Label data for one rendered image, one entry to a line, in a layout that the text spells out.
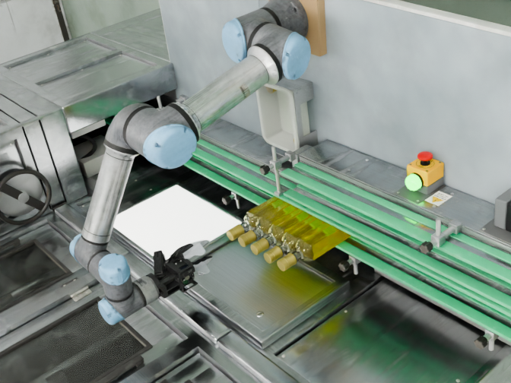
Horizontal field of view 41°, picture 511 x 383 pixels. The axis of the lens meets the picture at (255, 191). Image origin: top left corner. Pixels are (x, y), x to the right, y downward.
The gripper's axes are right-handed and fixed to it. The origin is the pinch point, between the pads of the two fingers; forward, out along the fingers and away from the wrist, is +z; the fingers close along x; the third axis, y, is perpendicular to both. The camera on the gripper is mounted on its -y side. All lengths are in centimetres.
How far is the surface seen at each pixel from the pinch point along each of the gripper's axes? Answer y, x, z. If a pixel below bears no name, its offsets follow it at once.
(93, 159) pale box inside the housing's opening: -96, -7, 12
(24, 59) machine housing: -150, 23, 15
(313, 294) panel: 26.9, -12.5, 16.4
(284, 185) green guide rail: -2.6, 4.2, 34.3
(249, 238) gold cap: 7.2, 1.2, 11.3
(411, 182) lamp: 44, 20, 40
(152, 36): -120, 23, 64
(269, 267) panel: 7.8, -12.5, 16.2
